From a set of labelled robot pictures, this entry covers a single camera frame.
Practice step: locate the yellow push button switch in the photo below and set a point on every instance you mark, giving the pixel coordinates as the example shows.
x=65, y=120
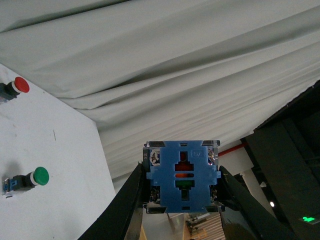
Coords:
x=182, y=176

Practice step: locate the green push button switch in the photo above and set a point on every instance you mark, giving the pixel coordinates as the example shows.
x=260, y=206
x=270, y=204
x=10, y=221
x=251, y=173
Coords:
x=19, y=184

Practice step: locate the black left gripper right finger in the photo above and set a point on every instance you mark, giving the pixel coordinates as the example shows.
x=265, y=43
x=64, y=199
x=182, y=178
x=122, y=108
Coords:
x=244, y=218

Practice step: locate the green exit sign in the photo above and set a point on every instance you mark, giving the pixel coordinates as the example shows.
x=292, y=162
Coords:
x=309, y=220

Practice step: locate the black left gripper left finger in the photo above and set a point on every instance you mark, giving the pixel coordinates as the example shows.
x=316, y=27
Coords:
x=122, y=219

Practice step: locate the red push button switch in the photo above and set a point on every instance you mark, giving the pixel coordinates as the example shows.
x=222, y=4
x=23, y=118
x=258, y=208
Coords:
x=11, y=90

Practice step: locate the white pleated curtain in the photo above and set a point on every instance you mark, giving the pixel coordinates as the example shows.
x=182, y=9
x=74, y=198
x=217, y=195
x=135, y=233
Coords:
x=156, y=70

